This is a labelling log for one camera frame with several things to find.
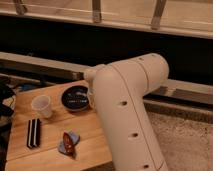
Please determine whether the black white striped box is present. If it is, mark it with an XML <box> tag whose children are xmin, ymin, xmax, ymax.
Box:
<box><xmin>26</xmin><ymin>118</ymin><xmax>41</xmax><ymax>149</ymax></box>

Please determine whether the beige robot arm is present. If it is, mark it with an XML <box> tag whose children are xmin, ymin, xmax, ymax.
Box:
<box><xmin>84</xmin><ymin>53</ymin><xmax>169</xmax><ymax>171</ymax></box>

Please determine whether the wooden table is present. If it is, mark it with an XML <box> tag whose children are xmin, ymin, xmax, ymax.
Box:
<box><xmin>5</xmin><ymin>81</ymin><xmax>111</xmax><ymax>171</ymax></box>

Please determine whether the translucent plastic cup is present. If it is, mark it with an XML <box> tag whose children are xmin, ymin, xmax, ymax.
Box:
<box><xmin>31</xmin><ymin>95</ymin><xmax>53</xmax><ymax>118</ymax></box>

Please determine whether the dark clutter at left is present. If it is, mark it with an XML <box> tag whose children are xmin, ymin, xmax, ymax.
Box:
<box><xmin>0</xmin><ymin>77</ymin><xmax>15</xmax><ymax>127</ymax></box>

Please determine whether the black ceramic bowl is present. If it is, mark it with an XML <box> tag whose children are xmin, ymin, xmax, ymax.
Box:
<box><xmin>61</xmin><ymin>85</ymin><xmax>89</xmax><ymax>112</ymax></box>

